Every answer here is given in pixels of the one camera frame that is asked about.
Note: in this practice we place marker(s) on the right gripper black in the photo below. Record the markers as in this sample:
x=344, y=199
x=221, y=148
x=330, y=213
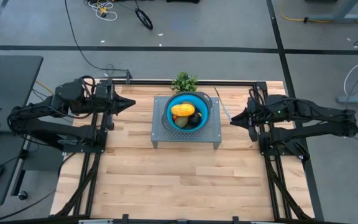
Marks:
x=253, y=115

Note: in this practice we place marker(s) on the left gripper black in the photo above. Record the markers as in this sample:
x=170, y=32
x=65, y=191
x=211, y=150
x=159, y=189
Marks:
x=106, y=98

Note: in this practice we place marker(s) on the blue collapsible bowl grey rim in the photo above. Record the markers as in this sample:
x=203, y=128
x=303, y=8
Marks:
x=205, y=107

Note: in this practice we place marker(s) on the black avocado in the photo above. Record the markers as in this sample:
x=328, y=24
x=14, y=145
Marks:
x=194, y=119

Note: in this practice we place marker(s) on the small red-orange fruit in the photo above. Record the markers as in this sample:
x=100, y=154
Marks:
x=174, y=117

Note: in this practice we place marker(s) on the yellow-orange mango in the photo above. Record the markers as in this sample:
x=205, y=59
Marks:
x=182, y=109

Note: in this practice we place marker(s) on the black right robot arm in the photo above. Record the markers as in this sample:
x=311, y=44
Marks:
x=306, y=113

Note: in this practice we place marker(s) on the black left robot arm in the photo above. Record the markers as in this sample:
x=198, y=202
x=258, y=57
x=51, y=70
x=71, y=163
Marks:
x=70, y=93

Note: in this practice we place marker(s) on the grey perforated metal stand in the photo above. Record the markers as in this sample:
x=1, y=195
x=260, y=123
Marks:
x=166, y=137

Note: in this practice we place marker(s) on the green plant in white pot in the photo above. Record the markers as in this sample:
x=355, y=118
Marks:
x=184, y=82

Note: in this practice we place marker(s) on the black desk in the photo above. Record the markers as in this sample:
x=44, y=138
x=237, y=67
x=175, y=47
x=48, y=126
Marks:
x=11, y=93

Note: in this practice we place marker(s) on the grey desk foot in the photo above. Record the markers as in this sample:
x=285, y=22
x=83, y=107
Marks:
x=337, y=17
x=357, y=99

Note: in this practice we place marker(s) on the black caster wheel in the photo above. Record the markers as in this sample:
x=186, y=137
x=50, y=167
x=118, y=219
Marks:
x=22, y=195

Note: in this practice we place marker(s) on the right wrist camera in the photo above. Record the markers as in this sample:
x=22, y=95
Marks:
x=253, y=134

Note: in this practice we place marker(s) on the black table frame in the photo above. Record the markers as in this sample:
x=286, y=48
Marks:
x=154, y=82

